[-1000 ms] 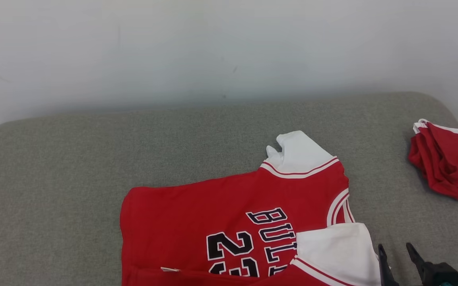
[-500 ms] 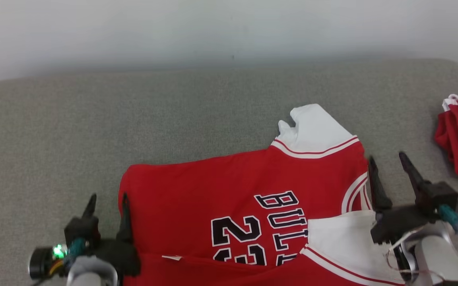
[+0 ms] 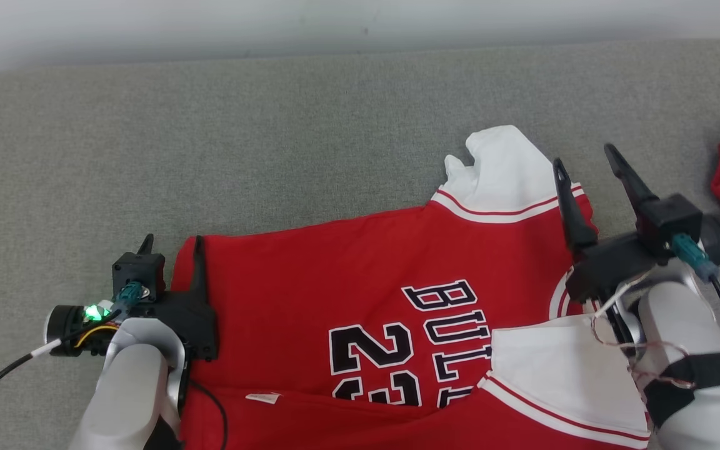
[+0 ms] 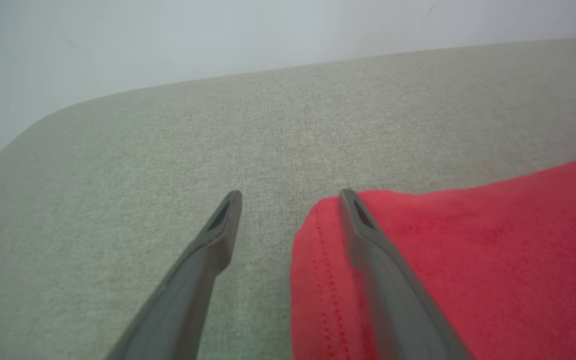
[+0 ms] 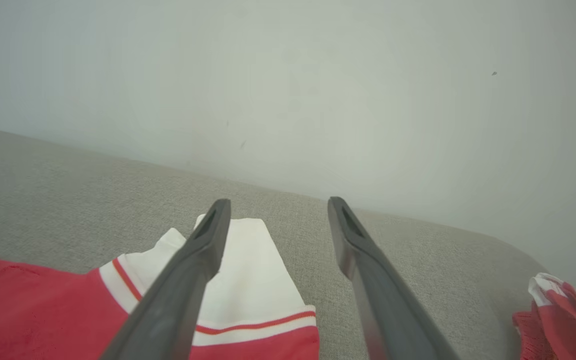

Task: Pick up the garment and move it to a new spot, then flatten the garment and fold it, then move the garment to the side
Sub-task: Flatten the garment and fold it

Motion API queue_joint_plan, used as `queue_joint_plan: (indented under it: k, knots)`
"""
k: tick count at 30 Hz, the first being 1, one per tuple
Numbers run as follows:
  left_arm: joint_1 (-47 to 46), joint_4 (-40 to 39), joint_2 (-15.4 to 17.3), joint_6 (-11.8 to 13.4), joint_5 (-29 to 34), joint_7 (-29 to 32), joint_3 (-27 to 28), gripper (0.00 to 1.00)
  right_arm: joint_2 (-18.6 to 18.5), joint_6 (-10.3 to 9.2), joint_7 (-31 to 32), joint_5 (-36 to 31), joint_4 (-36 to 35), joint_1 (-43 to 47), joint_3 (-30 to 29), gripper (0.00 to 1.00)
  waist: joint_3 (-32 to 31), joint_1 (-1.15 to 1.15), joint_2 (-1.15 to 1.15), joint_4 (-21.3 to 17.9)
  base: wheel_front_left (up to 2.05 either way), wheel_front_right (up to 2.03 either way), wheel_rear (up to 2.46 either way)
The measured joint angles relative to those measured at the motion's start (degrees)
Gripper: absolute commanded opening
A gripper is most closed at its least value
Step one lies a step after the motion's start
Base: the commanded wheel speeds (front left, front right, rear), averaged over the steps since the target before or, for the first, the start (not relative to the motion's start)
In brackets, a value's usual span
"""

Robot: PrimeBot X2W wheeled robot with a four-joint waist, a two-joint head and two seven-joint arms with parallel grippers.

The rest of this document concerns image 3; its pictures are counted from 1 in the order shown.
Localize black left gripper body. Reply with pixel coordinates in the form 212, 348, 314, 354
127, 289, 219, 363

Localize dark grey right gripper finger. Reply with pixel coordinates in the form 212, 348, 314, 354
552, 158, 599, 253
604, 143, 660, 217

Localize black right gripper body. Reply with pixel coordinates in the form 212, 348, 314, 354
564, 231, 681, 304

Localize red Bulls shirt white sleeves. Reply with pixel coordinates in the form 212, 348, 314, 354
169, 124, 652, 450

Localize thin red white wire bundle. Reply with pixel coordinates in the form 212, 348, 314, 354
590, 267, 699, 389

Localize white-banded black cable teal plug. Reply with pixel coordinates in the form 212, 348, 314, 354
0, 281, 150, 439

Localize thin black cable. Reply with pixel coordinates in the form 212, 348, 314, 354
187, 377, 230, 450

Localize thin yellow wire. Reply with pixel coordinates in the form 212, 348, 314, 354
75, 321, 118, 348

